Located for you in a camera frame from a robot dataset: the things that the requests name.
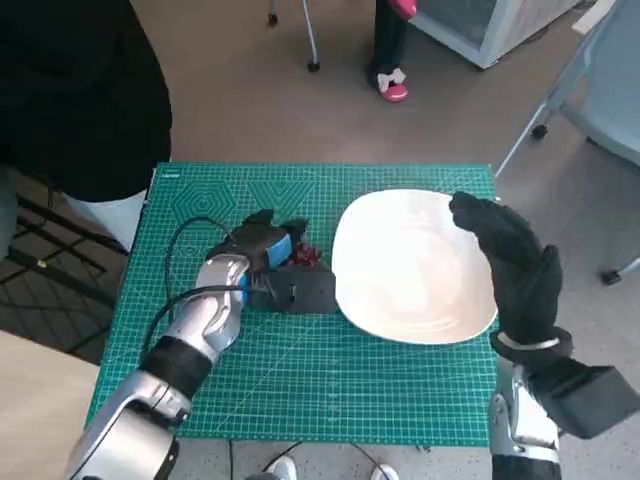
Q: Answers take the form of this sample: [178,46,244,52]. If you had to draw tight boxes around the grey mesh chair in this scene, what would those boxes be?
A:
[494,0,640,287]

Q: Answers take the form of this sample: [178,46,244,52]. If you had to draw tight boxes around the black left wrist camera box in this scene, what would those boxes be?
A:
[244,266,337,316]

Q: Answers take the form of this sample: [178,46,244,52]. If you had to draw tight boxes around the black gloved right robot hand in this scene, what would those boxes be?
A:
[448,191,564,342]

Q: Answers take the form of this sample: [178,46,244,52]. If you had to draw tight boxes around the light wooden desk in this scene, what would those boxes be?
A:
[0,329,101,480]

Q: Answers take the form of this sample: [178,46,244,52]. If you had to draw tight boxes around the black floor cable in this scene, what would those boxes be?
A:
[227,439,386,480]

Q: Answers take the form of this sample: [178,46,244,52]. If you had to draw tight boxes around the light wooden board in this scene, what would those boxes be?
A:
[573,0,617,36]

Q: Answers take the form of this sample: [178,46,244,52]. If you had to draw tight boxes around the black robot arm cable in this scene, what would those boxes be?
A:
[141,283,251,369]
[166,216,236,301]

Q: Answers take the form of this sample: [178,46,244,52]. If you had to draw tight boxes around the white plate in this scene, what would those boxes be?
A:
[330,188,499,346]

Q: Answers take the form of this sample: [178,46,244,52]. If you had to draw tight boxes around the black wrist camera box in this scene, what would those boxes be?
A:
[244,266,337,316]
[529,355,640,441]

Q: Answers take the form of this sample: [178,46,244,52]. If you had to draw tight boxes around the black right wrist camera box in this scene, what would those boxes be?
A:
[529,355,640,441]

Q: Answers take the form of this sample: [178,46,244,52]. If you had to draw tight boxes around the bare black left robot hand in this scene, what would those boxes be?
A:
[207,208,309,275]

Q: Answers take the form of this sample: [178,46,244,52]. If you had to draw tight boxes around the black metal floor frame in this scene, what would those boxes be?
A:
[0,172,134,366]

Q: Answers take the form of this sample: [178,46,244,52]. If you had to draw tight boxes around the green cutting mat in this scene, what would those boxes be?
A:
[85,160,501,449]

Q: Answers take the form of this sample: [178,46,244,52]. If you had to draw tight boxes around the grey rolling frame leg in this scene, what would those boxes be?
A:
[267,0,322,74]

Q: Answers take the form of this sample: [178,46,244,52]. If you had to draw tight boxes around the purple toy grapes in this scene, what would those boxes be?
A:
[292,240,322,267]

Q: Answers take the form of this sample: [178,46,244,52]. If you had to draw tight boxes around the white cabinet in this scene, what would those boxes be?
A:
[407,0,587,71]

